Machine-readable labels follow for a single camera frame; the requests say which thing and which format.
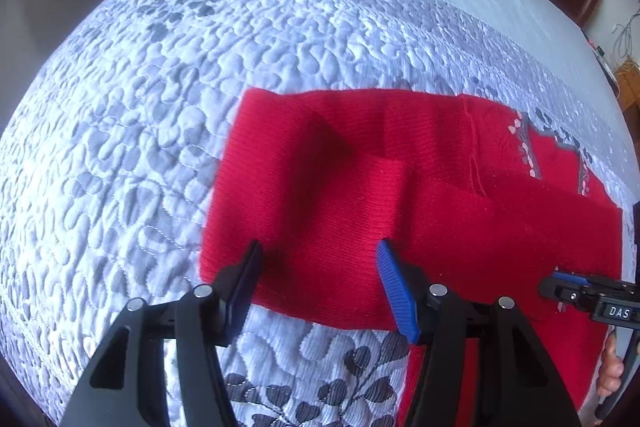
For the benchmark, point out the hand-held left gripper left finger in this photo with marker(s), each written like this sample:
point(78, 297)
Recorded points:
point(246, 279)

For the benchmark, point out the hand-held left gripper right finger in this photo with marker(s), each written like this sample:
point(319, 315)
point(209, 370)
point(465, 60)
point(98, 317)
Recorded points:
point(397, 287)

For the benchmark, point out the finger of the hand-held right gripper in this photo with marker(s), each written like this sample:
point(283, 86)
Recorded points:
point(562, 288)

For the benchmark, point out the red knitted sweater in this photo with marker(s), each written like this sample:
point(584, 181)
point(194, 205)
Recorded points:
point(350, 187)

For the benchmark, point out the person's right hand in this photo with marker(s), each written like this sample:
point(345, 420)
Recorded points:
point(611, 372)

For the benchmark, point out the white grey quilted bedspread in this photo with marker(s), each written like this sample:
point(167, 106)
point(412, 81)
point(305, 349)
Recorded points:
point(125, 132)

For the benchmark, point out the wooden cabinet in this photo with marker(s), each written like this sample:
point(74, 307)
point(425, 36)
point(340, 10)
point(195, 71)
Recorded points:
point(629, 87)

